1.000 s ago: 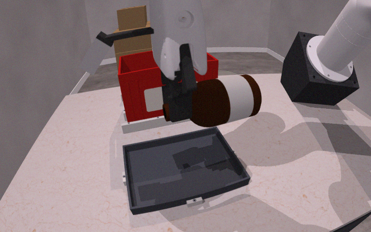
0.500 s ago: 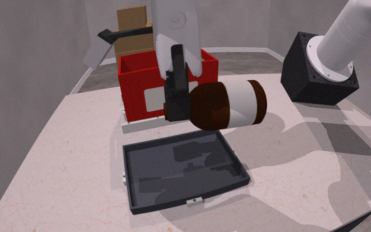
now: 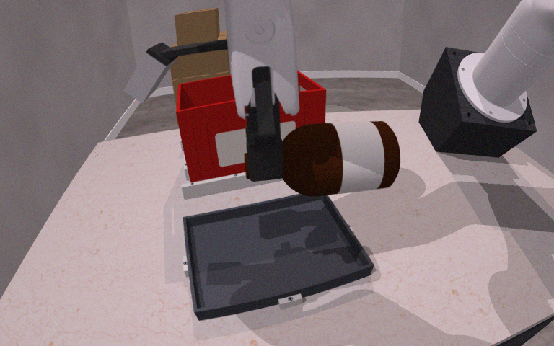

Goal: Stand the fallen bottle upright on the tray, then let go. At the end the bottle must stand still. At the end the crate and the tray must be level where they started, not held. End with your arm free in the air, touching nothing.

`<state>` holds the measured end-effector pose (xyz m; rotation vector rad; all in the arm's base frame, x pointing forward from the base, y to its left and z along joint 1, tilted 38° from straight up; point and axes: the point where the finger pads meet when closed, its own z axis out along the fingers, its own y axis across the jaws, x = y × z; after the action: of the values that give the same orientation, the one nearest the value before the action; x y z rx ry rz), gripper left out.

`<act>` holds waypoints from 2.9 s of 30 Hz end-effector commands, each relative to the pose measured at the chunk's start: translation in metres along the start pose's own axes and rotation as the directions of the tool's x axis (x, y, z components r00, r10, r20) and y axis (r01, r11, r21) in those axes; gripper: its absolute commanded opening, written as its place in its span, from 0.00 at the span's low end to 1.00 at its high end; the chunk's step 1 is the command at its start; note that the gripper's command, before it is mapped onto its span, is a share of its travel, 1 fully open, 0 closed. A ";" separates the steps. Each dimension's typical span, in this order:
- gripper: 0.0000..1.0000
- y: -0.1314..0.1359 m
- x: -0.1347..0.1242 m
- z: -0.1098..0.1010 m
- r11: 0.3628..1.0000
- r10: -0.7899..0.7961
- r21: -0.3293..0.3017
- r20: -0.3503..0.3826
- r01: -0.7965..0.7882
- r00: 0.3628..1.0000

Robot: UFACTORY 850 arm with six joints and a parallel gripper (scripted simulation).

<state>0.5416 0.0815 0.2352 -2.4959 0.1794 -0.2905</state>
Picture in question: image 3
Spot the red open-top crate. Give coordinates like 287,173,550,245
176,71,326,182

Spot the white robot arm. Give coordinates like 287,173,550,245
124,0,554,123

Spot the brown bottle with white label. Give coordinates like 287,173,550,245
282,121,400,197

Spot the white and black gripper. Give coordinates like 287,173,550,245
224,0,299,182

